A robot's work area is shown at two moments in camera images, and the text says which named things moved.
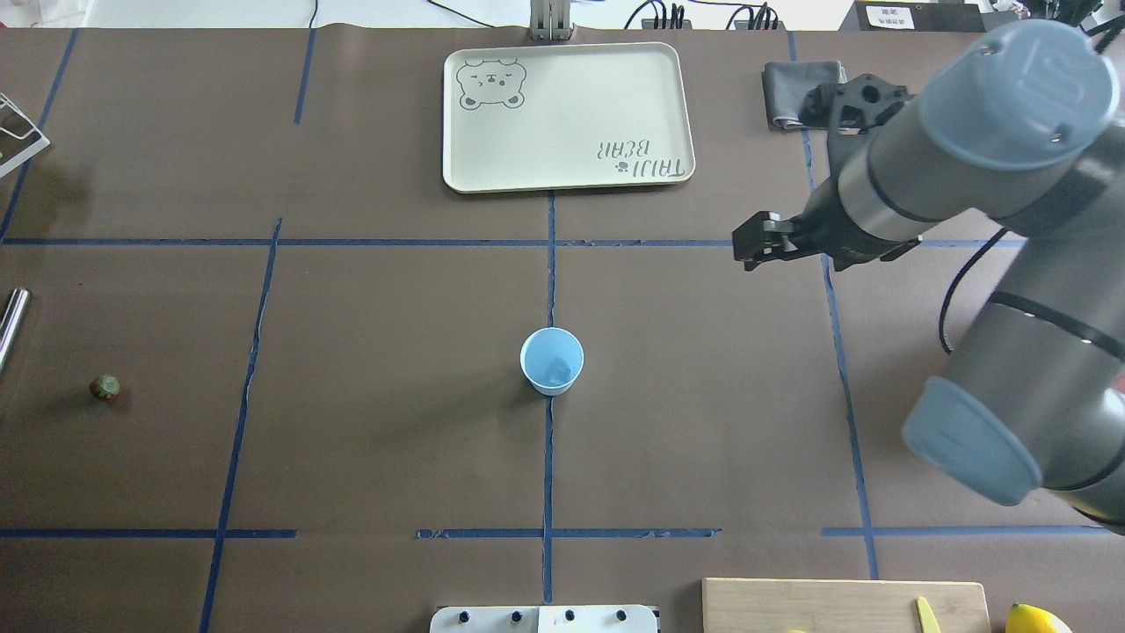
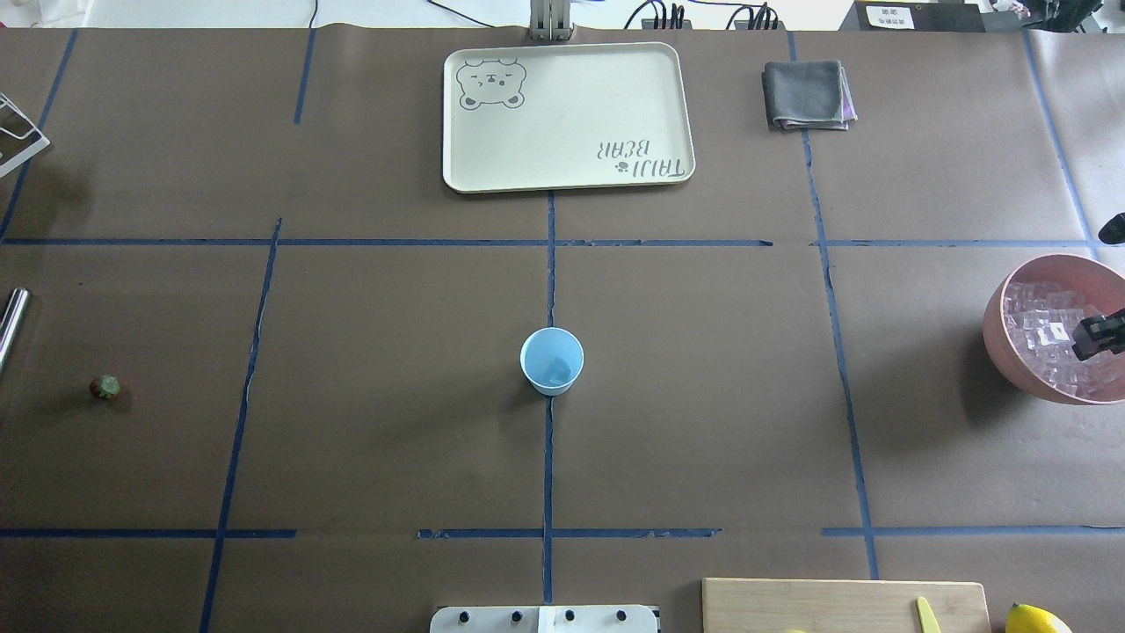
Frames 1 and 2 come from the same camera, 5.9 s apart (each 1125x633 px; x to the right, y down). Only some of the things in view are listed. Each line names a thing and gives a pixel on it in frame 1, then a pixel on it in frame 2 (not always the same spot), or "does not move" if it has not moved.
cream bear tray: [567, 117] does not move
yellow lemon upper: [1023, 618] does not move
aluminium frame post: [549, 20] does not move
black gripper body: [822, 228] to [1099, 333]
